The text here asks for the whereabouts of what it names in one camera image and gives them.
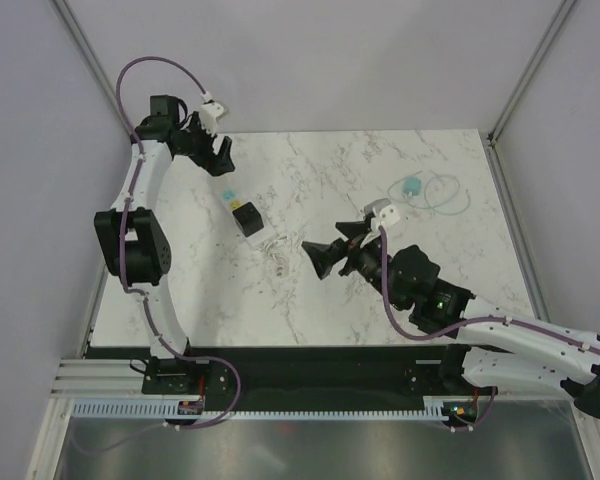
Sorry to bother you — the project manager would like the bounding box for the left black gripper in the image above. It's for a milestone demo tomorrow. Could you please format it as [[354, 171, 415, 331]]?
[[177, 113, 236, 178]]

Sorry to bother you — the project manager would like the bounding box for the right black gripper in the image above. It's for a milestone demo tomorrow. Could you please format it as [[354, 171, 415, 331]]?
[[301, 221, 406, 310]]

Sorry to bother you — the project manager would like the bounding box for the black cube plug adapter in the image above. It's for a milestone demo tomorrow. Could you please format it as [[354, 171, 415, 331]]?
[[232, 202, 264, 238]]

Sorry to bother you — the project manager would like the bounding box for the teal charger adapter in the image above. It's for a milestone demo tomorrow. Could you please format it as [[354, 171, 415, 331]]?
[[401, 176, 422, 197]]

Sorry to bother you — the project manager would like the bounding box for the thin teal cable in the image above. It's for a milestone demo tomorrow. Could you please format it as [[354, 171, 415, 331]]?
[[385, 170, 474, 217]]

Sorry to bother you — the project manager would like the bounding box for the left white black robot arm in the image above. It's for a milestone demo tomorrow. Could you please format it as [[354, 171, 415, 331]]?
[[94, 93, 235, 359]]

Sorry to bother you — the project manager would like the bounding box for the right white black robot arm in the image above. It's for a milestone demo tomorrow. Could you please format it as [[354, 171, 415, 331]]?
[[301, 221, 600, 420]]

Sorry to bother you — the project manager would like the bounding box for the white power strip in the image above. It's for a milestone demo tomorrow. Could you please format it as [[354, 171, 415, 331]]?
[[220, 187, 276, 249]]

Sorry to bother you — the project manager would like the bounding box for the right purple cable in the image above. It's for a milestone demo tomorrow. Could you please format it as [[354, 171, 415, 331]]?
[[377, 227, 600, 434]]

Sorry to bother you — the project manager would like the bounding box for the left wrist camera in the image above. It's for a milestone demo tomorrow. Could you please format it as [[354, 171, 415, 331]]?
[[198, 100, 229, 137]]

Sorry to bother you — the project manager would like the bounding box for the white power strip cord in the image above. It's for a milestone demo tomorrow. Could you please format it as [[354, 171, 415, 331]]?
[[262, 237, 294, 276]]

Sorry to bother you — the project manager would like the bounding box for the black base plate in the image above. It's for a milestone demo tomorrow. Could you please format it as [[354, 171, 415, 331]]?
[[142, 346, 497, 419]]

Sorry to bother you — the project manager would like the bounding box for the left aluminium frame post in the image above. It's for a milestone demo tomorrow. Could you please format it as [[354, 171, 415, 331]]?
[[49, 0, 131, 146]]

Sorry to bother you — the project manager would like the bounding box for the aluminium frame post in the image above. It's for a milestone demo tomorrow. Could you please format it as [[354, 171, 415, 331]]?
[[485, 0, 579, 146], [49, 0, 131, 146]]

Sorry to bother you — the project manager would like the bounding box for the white slotted cable duct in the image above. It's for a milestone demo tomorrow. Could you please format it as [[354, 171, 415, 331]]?
[[71, 398, 475, 421]]

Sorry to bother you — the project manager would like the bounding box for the aluminium front rail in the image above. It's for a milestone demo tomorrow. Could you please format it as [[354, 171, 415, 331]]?
[[48, 357, 151, 401]]

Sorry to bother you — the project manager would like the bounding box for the right aluminium frame post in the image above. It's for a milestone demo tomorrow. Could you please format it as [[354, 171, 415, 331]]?
[[485, 0, 579, 146]]

